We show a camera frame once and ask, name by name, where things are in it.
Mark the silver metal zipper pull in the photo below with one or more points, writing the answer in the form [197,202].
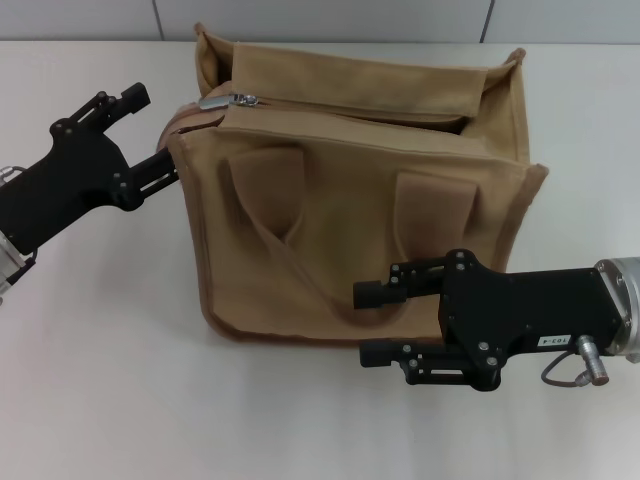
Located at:
[215,101]

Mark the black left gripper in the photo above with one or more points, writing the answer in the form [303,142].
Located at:
[60,175]

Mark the khaki canvas food bag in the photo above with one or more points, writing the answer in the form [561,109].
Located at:
[350,210]

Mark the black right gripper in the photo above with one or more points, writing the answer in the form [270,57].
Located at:
[525,310]

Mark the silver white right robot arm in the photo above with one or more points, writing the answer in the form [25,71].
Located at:
[627,300]

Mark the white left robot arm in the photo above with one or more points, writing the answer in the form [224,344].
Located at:
[7,265]

